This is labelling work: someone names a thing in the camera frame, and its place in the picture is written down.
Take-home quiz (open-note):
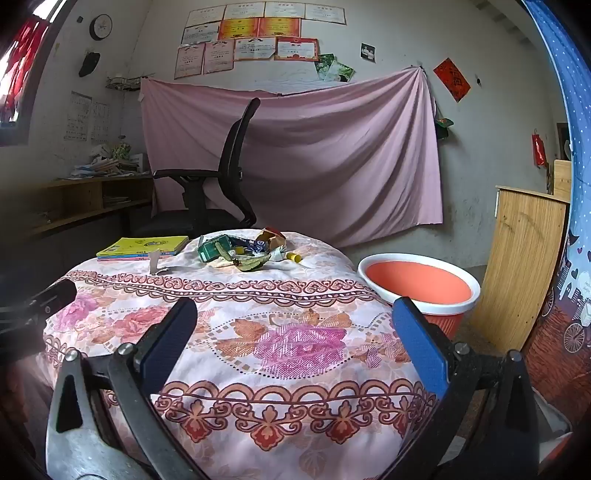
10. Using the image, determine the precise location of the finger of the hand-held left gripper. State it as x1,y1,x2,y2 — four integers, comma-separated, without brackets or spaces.
23,279,78,319

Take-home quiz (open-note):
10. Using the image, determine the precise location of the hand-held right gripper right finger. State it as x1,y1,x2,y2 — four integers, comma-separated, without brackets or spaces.
383,298,539,480

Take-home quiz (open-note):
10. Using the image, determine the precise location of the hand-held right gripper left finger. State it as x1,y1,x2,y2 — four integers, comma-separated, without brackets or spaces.
46,298,204,480

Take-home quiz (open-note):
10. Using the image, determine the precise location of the orange bin with white rim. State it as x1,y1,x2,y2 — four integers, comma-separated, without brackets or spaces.
358,253,482,340

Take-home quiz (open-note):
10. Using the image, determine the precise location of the green box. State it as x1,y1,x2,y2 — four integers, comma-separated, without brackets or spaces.
198,234,232,264

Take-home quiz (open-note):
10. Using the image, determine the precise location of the banana peel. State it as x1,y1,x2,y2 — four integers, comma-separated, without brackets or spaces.
217,247,274,272

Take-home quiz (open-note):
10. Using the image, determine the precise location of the thin pink book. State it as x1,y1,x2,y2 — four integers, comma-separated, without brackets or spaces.
97,253,178,262

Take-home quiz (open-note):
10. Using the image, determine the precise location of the wooden desk shelf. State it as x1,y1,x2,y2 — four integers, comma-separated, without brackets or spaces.
28,173,153,236

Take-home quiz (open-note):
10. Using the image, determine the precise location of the floral pink tablecloth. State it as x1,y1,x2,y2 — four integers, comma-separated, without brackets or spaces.
34,228,444,480

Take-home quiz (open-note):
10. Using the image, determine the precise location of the light wooden board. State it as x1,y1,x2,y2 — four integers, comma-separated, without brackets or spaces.
468,185,571,354

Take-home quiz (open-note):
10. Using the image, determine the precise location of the pile of papers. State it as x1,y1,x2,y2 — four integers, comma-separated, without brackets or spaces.
69,143,148,180

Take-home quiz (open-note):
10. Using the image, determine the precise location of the window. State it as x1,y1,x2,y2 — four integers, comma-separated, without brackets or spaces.
0,9,51,146

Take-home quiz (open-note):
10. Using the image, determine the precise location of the black office chair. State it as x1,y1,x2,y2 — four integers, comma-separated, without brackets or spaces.
129,98,262,241

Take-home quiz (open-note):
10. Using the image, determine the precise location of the pink hanging cloth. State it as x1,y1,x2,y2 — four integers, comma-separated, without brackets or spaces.
139,65,445,247

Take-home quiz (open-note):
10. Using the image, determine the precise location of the small wooden board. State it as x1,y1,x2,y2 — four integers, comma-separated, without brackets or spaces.
551,159,573,201

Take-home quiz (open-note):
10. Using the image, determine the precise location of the red hanging packet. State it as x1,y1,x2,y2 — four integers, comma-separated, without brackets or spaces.
532,129,548,167

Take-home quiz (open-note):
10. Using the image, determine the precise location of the red cloth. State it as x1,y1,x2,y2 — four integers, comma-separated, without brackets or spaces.
4,14,51,116

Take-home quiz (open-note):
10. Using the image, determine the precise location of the red paper sign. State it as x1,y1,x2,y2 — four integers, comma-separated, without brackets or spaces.
434,58,472,102

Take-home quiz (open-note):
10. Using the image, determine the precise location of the paper wall chart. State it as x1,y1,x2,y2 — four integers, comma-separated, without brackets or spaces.
65,91,92,141
91,102,110,141

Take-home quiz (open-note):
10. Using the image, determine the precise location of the black oval wall object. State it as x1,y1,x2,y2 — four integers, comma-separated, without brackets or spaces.
78,52,101,78

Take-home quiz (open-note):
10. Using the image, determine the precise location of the dark wooden frame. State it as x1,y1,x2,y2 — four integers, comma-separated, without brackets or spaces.
556,122,571,162

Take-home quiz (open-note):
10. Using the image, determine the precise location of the round wall clock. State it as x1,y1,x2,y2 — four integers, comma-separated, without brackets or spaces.
90,14,113,41

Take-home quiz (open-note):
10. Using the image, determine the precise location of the group of wall certificates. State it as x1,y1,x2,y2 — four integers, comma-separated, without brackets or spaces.
174,1,347,80

